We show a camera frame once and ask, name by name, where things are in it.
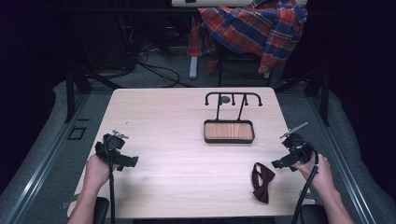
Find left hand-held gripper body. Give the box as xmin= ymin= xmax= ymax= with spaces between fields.
xmin=94 ymin=129 xmax=130 ymax=166

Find person's right hand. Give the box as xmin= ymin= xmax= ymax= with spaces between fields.
xmin=291 ymin=153 xmax=336 ymax=194

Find black armrest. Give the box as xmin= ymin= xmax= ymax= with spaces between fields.
xmin=298 ymin=203 xmax=330 ymax=224
xmin=92 ymin=196 xmax=111 ymax=224

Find black floor cables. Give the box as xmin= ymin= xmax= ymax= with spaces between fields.
xmin=134 ymin=41 xmax=195 ymax=89

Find black metal frame stand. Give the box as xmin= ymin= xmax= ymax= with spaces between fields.
xmin=64 ymin=65 xmax=123 ymax=124
xmin=274 ymin=66 xmax=332 ymax=127

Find white desk leg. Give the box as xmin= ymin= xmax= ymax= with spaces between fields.
xmin=189 ymin=55 xmax=199 ymax=80

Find aluminium rail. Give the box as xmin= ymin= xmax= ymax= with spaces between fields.
xmin=306 ymin=95 xmax=378 ymax=224
xmin=2 ymin=92 xmax=92 ymax=224

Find red blue plaid shirt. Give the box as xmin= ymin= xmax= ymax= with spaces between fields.
xmin=187 ymin=0 xmax=309 ymax=75

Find person's left hand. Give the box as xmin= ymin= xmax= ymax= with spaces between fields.
xmin=83 ymin=153 xmax=120 ymax=193

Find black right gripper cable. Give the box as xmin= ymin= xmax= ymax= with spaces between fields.
xmin=290 ymin=141 xmax=320 ymax=224

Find dark cabinet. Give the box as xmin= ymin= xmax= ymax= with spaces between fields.
xmin=73 ymin=10 xmax=138 ymax=71

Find dark red bow tie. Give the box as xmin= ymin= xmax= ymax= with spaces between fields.
xmin=251 ymin=161 xmax=276 ymax=204

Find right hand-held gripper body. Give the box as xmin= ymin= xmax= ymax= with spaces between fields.
xmin=278 ymin=121 xmax=315 ymax=164

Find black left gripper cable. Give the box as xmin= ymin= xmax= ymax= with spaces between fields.
xmin=105 ymin=136 xmax=118 ymax=224

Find black rack with wooden tray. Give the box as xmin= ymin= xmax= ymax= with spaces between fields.
xmin=203 ymin=91 xmax=263 ymax=145

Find black chair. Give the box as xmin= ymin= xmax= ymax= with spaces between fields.
xmin=216 ymin=43 xmax=273 ymax=89

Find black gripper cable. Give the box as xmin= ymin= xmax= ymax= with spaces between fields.
xmin=105 ymin=136 xmax=118 ymax=224
xmin=290 ymin=141 xmax=320 ymax=224

